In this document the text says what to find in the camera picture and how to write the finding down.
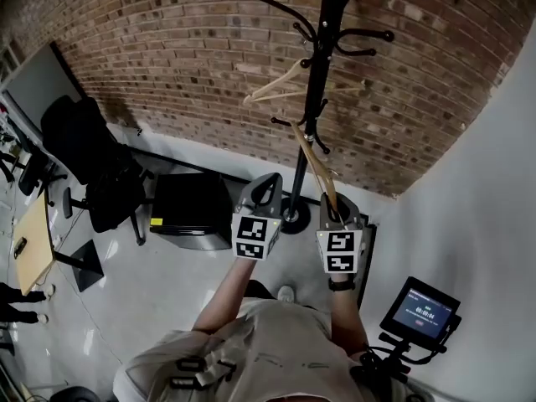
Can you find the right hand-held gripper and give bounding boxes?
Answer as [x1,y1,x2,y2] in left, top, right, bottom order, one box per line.
[316,193,366,275]

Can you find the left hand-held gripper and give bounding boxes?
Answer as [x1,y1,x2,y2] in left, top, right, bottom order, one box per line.
[231,172,284,262]

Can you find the wooden hanger with metal hook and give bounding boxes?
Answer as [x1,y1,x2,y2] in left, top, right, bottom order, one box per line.
[290,120,349,230]

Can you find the black coat rack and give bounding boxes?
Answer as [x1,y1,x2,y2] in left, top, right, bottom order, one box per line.
[240,0,396,235]

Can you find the person's right forearm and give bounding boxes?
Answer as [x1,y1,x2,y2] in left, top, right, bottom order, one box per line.
[328,271,370,356]

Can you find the person's left forearm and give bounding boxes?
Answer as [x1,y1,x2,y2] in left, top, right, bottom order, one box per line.
[191,257,257,335]

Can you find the pale wooden hanger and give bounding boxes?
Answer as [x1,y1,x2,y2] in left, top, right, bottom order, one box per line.
[242,57,367,107]

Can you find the black wristband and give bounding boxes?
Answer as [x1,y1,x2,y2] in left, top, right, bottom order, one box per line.
[327,276,358,294]

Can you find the black box yellow sticker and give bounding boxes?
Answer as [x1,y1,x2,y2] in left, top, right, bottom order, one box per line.
[148,172,234,251]

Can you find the person's black trousers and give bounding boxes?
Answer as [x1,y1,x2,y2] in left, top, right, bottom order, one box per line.
[242,279,278,301]

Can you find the black monitor screen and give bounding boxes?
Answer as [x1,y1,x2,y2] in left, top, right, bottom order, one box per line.
[379,276,463,341]

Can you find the person's beige shirt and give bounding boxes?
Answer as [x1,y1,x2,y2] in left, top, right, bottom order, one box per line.
[112,296,424,402]

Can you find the black mesh office chair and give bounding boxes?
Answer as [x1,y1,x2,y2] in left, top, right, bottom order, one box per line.
[39,94,156,247]

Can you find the black swivel chair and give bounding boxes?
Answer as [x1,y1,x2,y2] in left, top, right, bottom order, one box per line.
[0,138,69,197]

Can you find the wooden table black base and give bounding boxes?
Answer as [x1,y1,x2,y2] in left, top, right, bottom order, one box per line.
[14,190,105,296]

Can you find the grey partition panel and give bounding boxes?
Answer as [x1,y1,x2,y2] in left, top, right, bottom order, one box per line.
[0,41,88,136]

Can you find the black round base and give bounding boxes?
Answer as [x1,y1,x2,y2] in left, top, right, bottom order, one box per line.
[49,385,102,402]

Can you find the grey chest strap black buckles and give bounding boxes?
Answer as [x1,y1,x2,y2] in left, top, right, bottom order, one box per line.
[168,348,240,392]

